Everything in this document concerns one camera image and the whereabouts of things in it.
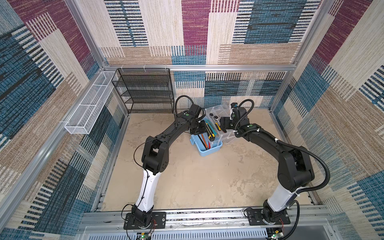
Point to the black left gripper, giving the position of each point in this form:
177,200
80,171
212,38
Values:
202,130

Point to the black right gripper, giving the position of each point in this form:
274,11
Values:
224,121

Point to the black handle screwdriver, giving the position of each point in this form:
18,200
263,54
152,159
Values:
214,116

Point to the orange sleeved hex key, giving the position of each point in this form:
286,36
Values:
201,137

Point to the yellow black utility knife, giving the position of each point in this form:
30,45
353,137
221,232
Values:
210,133

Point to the blue toolbox with clear lid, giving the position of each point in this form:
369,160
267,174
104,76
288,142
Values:
222,137

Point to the yellow black ratchet wrench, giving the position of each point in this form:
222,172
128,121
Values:
217,124

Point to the teal utility knife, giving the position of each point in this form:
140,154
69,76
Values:
212,127

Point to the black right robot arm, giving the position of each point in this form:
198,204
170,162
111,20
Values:
295,170

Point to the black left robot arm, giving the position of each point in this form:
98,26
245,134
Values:
156,155

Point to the black mesh shelf rack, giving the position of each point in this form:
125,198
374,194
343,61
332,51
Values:
145,90

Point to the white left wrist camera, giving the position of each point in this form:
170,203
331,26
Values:
197,112

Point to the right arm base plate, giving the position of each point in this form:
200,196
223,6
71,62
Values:
265,216

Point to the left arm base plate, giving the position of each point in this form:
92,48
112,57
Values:
145,221

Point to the white wire mesh basket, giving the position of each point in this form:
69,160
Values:
87,112

